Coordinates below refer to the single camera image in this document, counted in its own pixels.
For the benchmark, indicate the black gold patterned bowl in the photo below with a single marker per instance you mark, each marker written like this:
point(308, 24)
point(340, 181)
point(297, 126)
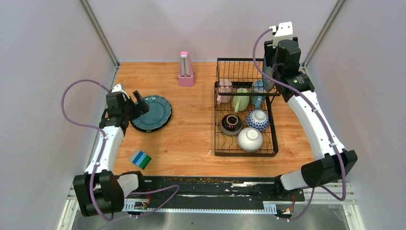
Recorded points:
point(231, 125)

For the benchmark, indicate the white patterned bowl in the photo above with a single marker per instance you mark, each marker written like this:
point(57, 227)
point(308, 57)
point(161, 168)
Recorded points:
point(250, 139)

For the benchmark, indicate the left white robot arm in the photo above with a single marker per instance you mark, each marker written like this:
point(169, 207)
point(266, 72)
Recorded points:
point(98, 190)

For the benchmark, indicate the pink metronome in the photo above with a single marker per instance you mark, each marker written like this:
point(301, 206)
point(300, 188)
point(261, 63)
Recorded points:
point(186, 76)

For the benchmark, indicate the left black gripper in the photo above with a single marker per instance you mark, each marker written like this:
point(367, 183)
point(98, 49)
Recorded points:
point(139, 109)

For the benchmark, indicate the blue mug yellow inside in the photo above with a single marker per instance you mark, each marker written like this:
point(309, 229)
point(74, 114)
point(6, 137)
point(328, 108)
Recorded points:
point(257, 100)

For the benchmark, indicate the pink mug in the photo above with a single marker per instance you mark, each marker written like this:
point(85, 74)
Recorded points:
point(224, 86)

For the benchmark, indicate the black bottom plate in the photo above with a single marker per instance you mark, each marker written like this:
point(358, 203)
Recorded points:
point(152, 121)

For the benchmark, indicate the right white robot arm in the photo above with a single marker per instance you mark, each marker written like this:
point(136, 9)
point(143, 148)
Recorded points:
point(331, 159)

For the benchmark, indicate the blue green striped block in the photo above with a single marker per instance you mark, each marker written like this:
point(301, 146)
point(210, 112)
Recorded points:
point(140, 159)

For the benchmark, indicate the black wire dish rack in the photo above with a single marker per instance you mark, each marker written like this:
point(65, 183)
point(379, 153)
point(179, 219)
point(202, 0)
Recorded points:
point(242, 72)

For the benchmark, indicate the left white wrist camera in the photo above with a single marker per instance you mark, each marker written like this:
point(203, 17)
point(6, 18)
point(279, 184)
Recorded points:
point(119, 88)

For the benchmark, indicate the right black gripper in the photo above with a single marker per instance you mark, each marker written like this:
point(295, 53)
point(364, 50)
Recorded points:
point(269, 51)

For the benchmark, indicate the red patterned bowl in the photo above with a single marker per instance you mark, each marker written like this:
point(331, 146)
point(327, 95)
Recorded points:
point(258, 119)

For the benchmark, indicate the teal plate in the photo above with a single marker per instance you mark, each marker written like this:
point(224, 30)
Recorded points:
point(157, 102)

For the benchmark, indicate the green handled cream mug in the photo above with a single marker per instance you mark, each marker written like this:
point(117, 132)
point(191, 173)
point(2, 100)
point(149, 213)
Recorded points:
point(240, 102)

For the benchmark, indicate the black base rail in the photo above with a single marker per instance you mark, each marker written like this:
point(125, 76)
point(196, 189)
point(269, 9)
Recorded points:
point(214, 193)

